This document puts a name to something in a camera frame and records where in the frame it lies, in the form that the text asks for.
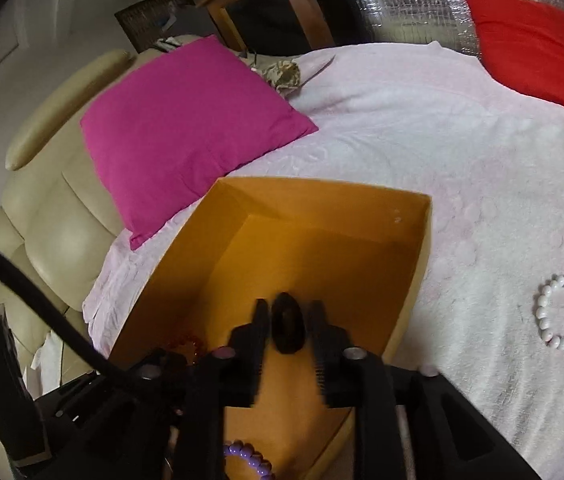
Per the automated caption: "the beige leather sofa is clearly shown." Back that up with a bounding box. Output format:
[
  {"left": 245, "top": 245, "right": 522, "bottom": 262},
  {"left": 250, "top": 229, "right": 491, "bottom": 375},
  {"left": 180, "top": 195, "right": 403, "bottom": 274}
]
[{"left": 0, "top": 34, "right": 203, "bottom": 461}]

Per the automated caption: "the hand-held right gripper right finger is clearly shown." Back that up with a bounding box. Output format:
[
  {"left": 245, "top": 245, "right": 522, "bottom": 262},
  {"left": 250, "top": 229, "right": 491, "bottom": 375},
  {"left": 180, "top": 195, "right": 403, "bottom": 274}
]
[{"left": 308, "top": 300, "right": 543, "bottom": 480}]

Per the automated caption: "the orange cardboard box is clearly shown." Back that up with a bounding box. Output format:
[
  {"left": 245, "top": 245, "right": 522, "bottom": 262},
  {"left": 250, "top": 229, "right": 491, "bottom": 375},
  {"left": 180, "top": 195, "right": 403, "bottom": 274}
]
[{"left": 107, "top": 176, "right": 433, "bottom": 480}]

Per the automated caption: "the black wide bracelet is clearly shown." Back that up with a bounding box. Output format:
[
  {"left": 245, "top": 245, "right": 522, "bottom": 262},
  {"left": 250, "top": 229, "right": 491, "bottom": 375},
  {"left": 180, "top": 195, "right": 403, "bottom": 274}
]
[{"left": 272, "top": 291, "right": 308, "bottom": 356}]

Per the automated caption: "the black cable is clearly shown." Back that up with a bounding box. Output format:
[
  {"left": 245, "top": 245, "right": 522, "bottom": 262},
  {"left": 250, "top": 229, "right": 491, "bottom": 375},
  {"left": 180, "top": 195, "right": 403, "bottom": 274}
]
[{"left": 0, "top": 232, "right": 163, "bottom": 396}]

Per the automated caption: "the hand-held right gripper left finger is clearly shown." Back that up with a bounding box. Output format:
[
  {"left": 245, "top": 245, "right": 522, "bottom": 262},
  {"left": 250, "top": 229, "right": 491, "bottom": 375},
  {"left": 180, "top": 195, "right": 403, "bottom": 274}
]
[{"left": 77, "top": 299, "right": 270, "bottom": 480}]

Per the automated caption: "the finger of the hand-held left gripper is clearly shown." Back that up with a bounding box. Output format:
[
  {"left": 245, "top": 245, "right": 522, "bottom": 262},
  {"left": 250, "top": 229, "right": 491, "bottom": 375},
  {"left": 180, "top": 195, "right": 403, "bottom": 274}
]
[
  {"left": 36, "top": 376, "right": 130, "bottom": 461},
  {"left": 0, "top": 309, "right": 54, "bottom": 467}
]

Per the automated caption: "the silver foil panel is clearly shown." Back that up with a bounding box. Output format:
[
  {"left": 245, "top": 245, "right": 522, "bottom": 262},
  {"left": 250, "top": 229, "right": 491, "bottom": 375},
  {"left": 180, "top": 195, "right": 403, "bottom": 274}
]
[{"left": 362, "top": 0, "right": 564, "bottom": 91}]

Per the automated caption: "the red cushion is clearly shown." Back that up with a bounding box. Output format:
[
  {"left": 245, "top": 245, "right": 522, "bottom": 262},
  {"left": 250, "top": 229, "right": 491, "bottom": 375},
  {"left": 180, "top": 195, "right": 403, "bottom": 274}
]
[{"left": 459, "top": 0, "right": 564, "bottom": 125}]

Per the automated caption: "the pink cushion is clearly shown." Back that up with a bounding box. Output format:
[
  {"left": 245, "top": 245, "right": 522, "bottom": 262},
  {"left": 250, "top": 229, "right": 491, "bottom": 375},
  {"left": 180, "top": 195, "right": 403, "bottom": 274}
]
[{"left": 80, "top": 35, "right": 319, "bottom": 252}]

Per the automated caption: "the purple bead bracelet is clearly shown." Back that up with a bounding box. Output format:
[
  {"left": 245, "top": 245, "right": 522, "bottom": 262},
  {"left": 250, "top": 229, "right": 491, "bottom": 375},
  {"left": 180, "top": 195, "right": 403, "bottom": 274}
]
[{"left": 223, "top": 440, "right": 277, "bottom": 480}]

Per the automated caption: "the dark lattice door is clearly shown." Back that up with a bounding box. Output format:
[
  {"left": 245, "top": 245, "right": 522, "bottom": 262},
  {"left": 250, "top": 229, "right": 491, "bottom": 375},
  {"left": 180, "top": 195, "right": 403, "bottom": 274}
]
[{"left": 114, "top": 0, "right": 198, "bottom": 53}]

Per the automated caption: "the small patterned cloth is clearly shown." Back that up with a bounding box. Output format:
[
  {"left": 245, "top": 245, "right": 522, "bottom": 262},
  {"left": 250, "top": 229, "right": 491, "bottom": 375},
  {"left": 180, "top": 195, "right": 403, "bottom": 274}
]
[{"left": 249, "top": 60, "right": 303, "bottom": 93}]

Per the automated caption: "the red bead bracelet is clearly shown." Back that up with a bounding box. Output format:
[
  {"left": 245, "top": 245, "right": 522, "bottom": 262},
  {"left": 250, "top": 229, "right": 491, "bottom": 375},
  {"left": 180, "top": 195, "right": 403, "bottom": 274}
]
[{"left": 164, "top": 332, "right": 208, "bottom": 361}]

